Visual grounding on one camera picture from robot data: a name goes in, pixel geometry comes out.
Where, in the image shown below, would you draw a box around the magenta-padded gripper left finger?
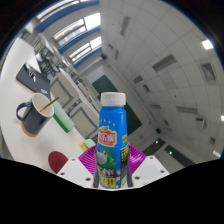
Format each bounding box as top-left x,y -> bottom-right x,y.
56,146 -> 101,189

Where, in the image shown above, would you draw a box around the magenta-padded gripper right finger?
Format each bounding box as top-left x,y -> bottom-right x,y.
126,144 -> 170,189

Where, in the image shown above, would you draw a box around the blue drink bottle white cap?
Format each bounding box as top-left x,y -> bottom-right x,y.
93,92 -> 130,190

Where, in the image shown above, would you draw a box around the flat round red coaster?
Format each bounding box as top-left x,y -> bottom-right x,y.
47,150 -> 69,175

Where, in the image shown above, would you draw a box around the dark door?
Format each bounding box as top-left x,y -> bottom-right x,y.
141,137 -> 167,157

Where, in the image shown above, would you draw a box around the round cork coaster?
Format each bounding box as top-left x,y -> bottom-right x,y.
21,121 -> 39,138

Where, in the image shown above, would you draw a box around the dark blue mug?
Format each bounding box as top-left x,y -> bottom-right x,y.
15,92 -> 55,136

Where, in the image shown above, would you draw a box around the golden spoon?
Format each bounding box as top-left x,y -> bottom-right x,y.
39,96 -> 60,113

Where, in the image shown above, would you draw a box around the classroom desks and chairs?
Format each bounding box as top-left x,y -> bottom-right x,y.
31,33 -> 103,141

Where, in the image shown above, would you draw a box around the black notebook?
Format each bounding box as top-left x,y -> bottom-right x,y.
15,62 -> 52,100

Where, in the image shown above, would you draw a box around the bunch of keys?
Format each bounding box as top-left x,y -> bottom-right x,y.
28,68 -> 37,83

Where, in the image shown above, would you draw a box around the blue curtain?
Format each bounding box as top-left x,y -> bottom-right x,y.
58,26 -> 102,55
34,0 -> 100,33
73,44 -> 103,69

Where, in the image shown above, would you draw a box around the ceiling lights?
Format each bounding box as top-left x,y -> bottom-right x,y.
106,14 -> 224,158

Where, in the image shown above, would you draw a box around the dark wall window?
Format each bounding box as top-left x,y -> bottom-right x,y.
163,144 -> 196,168

